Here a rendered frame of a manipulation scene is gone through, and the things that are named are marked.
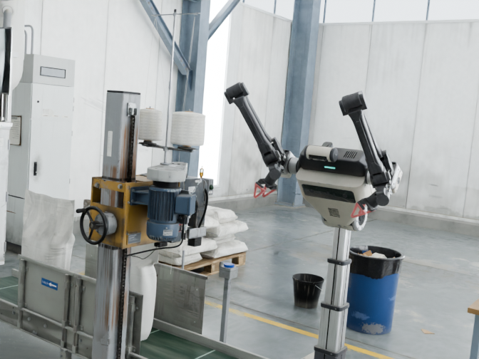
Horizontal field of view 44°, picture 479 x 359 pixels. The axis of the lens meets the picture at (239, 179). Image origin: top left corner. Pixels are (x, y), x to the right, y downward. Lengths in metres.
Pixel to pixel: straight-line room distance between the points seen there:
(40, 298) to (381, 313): 2.71
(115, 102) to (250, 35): 7.92
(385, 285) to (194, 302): 1.93
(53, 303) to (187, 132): 1.44
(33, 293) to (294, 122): 8.54
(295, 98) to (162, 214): 9.11
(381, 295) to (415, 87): 6.51
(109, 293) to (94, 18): 5.47
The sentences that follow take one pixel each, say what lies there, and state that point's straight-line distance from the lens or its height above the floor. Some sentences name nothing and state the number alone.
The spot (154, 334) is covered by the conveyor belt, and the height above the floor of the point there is 0.38.
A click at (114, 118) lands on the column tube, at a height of 1.63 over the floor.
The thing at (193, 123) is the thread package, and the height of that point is 1.64.
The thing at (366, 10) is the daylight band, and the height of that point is 3.81.
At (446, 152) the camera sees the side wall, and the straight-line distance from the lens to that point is 10.79.
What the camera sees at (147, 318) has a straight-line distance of 3.44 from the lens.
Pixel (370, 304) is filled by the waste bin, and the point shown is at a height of 0.25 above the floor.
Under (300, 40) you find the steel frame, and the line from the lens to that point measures 11.80.
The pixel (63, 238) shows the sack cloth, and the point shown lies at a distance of 3.84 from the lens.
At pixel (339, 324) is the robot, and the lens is 3.38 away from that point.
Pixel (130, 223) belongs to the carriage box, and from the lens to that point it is 2.85.
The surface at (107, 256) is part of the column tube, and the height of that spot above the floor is 0.97.
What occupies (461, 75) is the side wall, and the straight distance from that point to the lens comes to 10.80.
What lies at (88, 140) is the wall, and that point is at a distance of 7.93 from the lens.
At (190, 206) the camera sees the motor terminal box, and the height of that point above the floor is 1.26.
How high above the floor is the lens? 1.69
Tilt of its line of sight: 6 degrees down
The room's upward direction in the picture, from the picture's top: 5 degrees clockwise
